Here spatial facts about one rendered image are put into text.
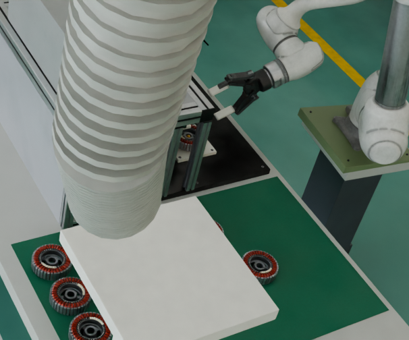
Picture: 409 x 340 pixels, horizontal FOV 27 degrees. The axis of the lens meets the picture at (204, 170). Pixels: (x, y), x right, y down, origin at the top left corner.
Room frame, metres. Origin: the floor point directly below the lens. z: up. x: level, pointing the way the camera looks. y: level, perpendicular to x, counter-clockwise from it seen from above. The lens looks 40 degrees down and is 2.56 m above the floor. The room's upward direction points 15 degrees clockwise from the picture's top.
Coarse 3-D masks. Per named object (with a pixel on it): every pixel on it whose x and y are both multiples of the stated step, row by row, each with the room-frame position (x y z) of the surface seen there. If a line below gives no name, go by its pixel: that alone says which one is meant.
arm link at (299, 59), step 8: (288, 40) 2.54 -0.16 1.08; (296, 40) 2.54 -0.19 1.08; (280, 48) 2.52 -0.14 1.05; (288, 48) 2.51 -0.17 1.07; (296, 48) 2.51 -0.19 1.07; (304, 48) 2.52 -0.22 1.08; (312, 48) 2.52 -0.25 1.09; (320, 48) 2.53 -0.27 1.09; (280, 56) 2.50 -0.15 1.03; (288, 56) 2.48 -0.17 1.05; (296, 56) 2.48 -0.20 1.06; (304, 56) 2.49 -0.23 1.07; (312, 56) 2.50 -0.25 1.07; (320, 56) 2.51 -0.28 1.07; (288, 64) 2.46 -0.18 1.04; (296, 64) 2.46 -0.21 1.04; (304, 64) 2.47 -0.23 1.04; (312, 64) 2.49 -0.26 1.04; (320, 64) 2.52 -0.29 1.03; (288, 72) 2.45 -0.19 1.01; (296, 72) 2.45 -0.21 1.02; (304, 72) 2.47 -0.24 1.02
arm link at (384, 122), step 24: (408, 0) 2.31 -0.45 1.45; (408, 24) 2.32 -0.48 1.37; (384, 48) 2.37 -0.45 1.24; (408, 48) 2.33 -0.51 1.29; (384, 72) 2.34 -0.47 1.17; (408, 72) 2.34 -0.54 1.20; (384, 96) 2.33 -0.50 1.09; (360, 120) 2.38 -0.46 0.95; (384, 120) 2.30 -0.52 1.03; (408, 120) 2.33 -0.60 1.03; (360, 144) 2.30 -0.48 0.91; (384, 144) 2.25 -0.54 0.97
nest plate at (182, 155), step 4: (208, 144) 2.24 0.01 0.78; (180, 148) 2.18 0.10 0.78; (208, 148) 2.22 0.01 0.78; (212, 148) 2.23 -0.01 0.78; (180, 152) 2.16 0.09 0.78; (184, 152) 2.17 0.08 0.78; (188, 152) 2.17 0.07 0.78; (204, 152) 2.20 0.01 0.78; (208, 152) 2.20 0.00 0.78; (212, 152) 2.21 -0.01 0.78; (216, 152) 2.22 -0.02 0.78; (176, 156) 2.14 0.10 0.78; (180, 156) 2.15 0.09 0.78; (184, 156) 2.15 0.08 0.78; (188, 156) 2.16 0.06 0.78; (204, 156) 2.19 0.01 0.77; (176, 160) 2.13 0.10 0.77; (180, 160) 2.13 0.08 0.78; (184, 160) 2.14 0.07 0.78
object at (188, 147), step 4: (188, 128) 2.26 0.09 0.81; (192, 128) 2.26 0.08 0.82; (184, 132) 2.25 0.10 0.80; (188, 132) 2.26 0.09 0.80; (192, 132) 2.26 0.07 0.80; (184, 136) 2.22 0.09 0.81; (192, 136) 2.23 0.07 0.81; (180, 140) 2.18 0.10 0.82; (184, 140) 2.18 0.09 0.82; (188, 140) 2.19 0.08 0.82; (192, 140) 2.20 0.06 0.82; (180, 144) 2.18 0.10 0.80; (184, 144) 2.18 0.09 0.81; (188, 144) 2.17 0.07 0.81; (184, 148) 2.17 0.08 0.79; (188, 148) 2.17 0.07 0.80
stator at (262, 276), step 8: (248, 256) 1.78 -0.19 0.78; (256, 256) 1.79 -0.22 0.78; (264, 256) 1.79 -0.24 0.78; (272, 256) 1.80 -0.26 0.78; (248, 264) 1.74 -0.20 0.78; (256, 264) 1.77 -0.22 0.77; (264, 264) 1.77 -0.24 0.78; (272, 264) 1.77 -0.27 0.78; (256, 272) 1.72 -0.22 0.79; (264, 272) 1.73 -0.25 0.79; (272, 272) 1.74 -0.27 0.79; (264, 280) 1.71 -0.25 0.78; (272, 280) 1.73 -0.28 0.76
